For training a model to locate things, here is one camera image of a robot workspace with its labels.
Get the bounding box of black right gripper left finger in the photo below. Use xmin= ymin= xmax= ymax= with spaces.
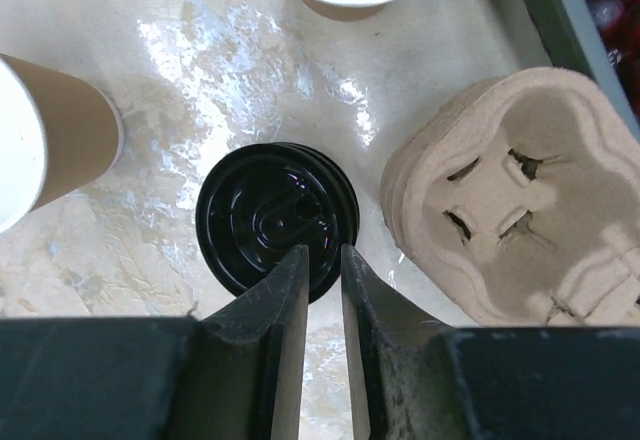
xmin=1 ymin=246 xmax=309 ymax=439

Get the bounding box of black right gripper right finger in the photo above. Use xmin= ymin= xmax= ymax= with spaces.
xmin=341 ymin=245 xmax=639 ymax=439

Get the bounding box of brown paper coffee cup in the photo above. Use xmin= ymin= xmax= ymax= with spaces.
xmin=1 ymin=54 xmax=124 ymax=232

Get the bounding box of black cup lid stack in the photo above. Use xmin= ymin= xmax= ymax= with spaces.
xmin=195 ymin=142 xmax=360 ymax=302

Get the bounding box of brown pulp cup carrier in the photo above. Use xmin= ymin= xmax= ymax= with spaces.
xmin=380 ymin=67 xmax=639 ymax=327

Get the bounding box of dark green fruit tray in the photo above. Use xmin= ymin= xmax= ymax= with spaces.
xmin=524 ymin=0 xmax=639 ymax=137

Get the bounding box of purple grape bunch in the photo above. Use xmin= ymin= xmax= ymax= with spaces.
xmin=586 ymin=0 xmax=639 ymax=115

